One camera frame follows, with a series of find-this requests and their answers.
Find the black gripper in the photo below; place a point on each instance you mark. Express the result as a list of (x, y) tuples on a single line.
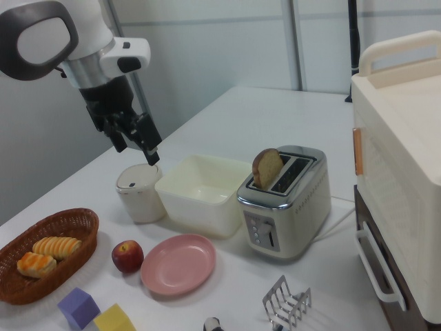
[(110, 103)]

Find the brown bread slice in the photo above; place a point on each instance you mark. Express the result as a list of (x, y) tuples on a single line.
[(267, 169)]

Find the striped spiral bread roll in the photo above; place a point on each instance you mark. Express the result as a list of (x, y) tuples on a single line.
[(56, 246)]

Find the orange topped bread roll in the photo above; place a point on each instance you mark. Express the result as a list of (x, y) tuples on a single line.
[(36, 265)]

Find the silver and cream toaster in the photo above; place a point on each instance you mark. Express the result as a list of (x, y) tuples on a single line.
[(303, 213)]

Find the small cream lidded bin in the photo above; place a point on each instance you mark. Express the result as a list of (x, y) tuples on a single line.
[(138, 203)]

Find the cream rectangular plastic container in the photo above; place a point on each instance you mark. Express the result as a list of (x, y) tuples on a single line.
[(203, 212)]

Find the brown wicker basket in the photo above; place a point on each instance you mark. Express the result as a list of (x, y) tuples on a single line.
[(79, 238)]

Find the red apple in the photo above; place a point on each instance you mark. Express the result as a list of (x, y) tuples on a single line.
[(127, 257)]

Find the pink plate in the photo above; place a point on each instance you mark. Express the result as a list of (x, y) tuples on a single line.
[(177, 265)]

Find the purple foam cube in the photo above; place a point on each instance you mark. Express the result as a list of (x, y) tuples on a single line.
[(77, 308)]

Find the yellow foam cube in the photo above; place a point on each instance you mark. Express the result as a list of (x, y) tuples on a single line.
[(113, 320)]

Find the small panda figure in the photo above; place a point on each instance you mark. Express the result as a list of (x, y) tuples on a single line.
[(213, 325)]

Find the cream microwave oven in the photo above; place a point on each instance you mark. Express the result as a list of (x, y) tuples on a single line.
[(403, 165)]

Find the black camera pole mount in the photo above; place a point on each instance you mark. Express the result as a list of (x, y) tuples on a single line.
[(353, 38)]

